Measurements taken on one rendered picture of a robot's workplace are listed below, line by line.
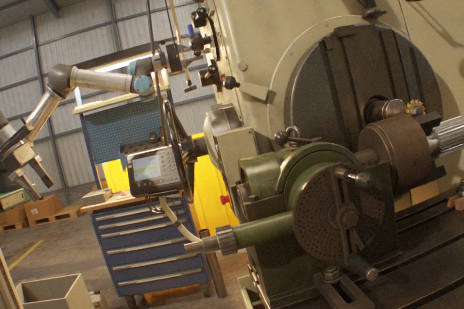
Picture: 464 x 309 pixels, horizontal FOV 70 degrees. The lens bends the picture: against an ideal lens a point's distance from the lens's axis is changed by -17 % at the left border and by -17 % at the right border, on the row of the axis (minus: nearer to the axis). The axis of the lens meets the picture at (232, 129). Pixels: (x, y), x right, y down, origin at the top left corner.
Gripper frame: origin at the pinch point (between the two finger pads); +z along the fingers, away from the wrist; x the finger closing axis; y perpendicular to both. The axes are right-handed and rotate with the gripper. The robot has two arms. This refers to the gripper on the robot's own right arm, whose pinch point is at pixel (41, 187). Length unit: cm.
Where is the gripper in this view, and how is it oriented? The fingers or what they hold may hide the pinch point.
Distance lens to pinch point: 116.0
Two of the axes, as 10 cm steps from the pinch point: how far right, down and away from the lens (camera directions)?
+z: 5.8, 7.9, 2.1
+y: -8.0, 6.0, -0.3
